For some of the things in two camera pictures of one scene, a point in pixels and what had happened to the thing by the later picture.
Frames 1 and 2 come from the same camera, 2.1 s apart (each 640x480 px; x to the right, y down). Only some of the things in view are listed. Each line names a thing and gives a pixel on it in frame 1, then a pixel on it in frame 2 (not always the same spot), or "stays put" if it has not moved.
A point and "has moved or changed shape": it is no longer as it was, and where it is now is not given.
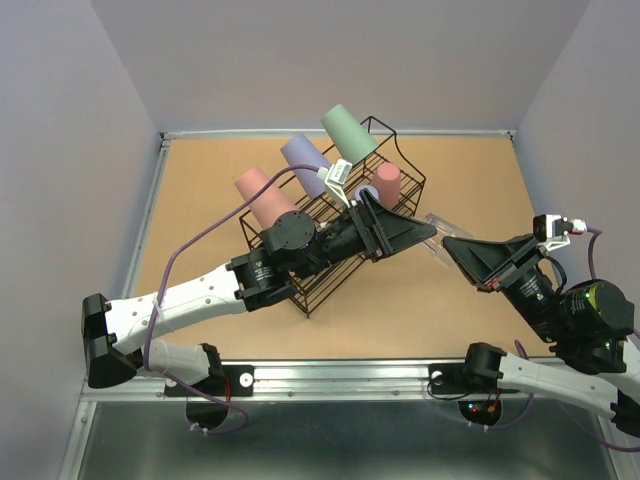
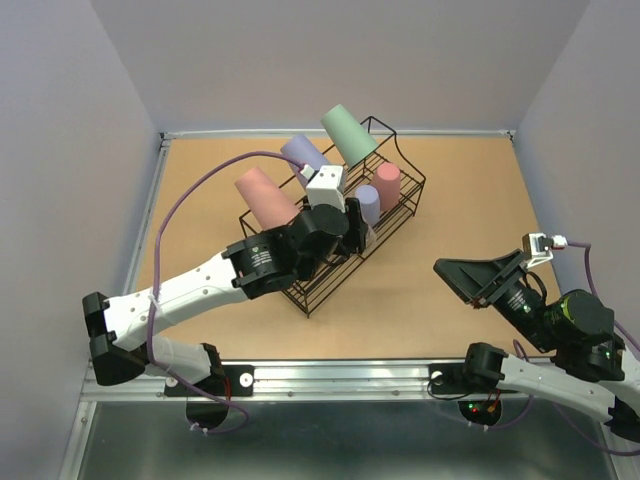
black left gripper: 382,232 to 355,239
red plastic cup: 387,180 stays put
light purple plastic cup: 299,150 stays put
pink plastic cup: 268,205 stays put
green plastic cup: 353,140 stays put
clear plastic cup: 443,229 has moved or changed shape
